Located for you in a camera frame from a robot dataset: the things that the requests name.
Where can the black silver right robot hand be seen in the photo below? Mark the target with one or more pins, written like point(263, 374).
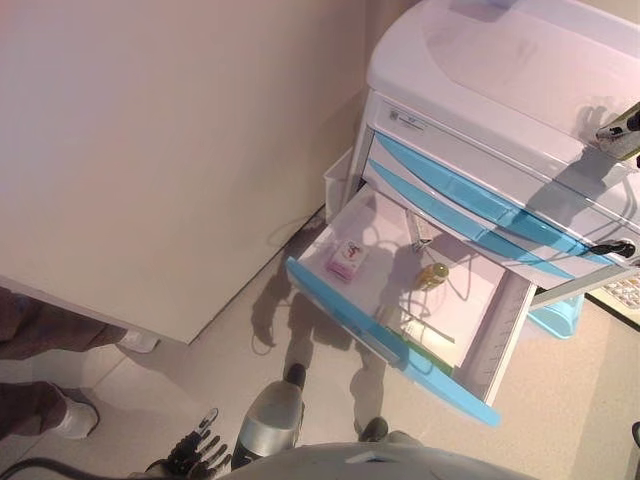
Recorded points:
point(627, 127)

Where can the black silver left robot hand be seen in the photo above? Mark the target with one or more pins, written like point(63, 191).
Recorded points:
point(195, 460)

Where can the yellow amber medicine bottle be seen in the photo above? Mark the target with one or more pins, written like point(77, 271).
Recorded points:
point(432, 274)

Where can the pink white medicine box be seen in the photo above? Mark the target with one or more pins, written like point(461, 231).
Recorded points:
point(346, 257)

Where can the green white medicine box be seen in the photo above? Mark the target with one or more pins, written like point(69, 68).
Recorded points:
point(430, 350)

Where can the silver left robot leg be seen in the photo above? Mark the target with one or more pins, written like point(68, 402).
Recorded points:
point(272, 415)

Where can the black cart lock key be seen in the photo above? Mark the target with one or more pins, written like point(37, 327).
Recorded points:
point(617, 246)

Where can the white sneaker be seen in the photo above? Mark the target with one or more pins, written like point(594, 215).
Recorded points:
point(80, 417)

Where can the black left robot foot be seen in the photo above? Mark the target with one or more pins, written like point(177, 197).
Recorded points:
point(295, 375)

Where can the black robot foot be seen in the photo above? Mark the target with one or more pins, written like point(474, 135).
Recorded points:
point(295, 375)
point(375, 430)

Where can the grey robot torso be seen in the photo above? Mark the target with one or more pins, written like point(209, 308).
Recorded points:
point(360, 462)

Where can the white medical cart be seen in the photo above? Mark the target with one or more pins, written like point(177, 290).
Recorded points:
point(475, 60)

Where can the black right robot foot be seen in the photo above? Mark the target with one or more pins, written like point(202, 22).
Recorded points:
point(375, 430)

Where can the light blue waste bin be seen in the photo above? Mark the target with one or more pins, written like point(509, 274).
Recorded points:
point(555, 320)

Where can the person brown trousers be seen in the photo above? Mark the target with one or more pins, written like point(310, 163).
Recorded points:
point(40, 320)

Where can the cart label sticker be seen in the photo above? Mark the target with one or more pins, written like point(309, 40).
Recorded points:
point(405, 120)

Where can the coiled clear tubing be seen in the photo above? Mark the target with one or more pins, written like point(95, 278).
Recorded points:
point(372, 232)
point(425, 312)

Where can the clear plastic side bin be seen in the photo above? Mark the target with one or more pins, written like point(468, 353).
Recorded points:
point(340, 185)

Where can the grey aluminium cart post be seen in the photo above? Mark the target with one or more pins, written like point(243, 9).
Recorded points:
point(362, 150)
point(575, 290)

